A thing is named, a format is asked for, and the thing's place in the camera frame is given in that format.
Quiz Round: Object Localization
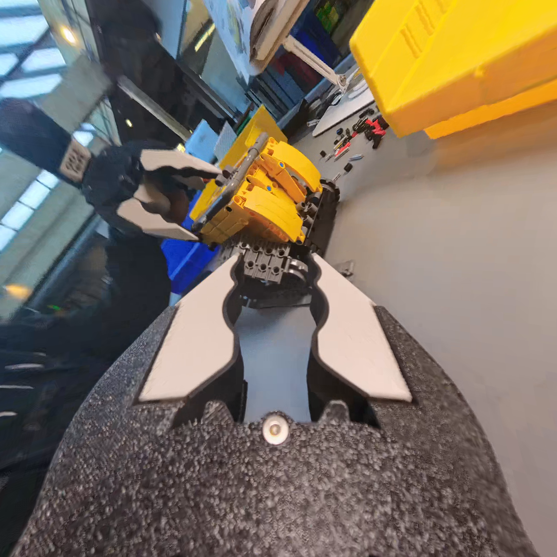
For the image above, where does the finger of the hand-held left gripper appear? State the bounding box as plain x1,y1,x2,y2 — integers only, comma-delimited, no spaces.
138,148,223,191
116,198,202,243

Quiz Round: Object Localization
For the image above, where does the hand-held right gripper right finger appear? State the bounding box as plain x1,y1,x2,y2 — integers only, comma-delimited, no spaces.
306,254,413,423

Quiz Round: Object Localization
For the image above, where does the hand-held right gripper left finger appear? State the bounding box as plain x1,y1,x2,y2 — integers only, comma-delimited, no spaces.
138,254,249,423

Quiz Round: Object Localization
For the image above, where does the black yellow toy brick vehicle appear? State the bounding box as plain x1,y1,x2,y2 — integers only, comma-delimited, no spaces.
189,133,341,288

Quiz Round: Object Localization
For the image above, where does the grey toy track chain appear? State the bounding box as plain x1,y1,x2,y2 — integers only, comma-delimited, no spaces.
226,241,318,310

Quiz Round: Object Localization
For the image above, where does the light grey desk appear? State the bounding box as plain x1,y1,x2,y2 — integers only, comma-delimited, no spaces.
235,100,557,557

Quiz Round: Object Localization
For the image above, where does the person's left hand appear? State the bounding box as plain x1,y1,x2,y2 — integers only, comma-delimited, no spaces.
167,187,192,223

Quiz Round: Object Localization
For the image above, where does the blue plastic bin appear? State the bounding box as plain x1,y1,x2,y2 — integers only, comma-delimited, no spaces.
161,205,223,294

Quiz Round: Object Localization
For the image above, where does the yellow plastic bin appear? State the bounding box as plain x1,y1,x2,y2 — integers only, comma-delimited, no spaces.
424,78,557,141
349,0,557,139
189,104,289,220

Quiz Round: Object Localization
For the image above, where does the rack of coloured storage bins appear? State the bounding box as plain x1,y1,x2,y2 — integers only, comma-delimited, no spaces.
248,26,341,128

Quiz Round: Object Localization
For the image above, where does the building instruction booklet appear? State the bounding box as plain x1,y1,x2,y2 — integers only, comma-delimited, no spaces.
205,0,305,62

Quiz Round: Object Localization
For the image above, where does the wooden booklet stand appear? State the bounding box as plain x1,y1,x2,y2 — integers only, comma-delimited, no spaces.
248,0,363,95

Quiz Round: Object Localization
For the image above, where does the white base board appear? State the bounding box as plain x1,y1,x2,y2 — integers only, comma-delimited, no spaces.
312,80,376,138

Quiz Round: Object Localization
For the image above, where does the cluster of small brick parts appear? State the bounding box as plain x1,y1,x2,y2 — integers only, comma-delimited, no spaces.
320,109,391,176

